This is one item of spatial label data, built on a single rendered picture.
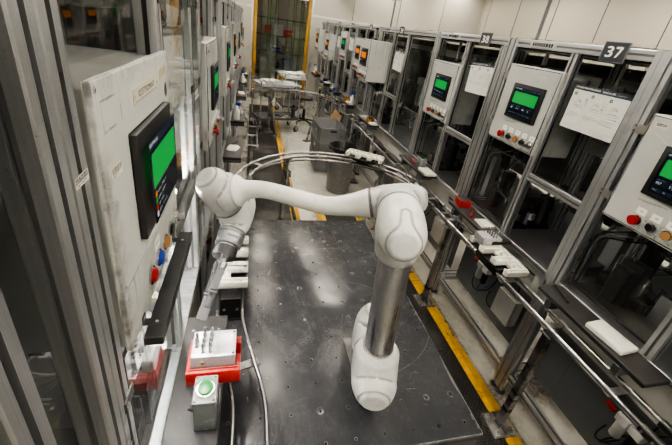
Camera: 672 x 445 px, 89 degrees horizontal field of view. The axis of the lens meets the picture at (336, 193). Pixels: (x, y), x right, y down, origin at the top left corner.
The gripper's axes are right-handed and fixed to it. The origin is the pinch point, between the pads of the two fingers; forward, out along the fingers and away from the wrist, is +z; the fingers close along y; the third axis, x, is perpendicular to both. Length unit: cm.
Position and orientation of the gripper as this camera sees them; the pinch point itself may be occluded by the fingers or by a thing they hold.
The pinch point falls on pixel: (204, 308)
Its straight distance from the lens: 115.9
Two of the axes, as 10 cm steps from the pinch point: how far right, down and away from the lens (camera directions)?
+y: 4.8, -4.4, -7.6
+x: 8.6, 3.8, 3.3
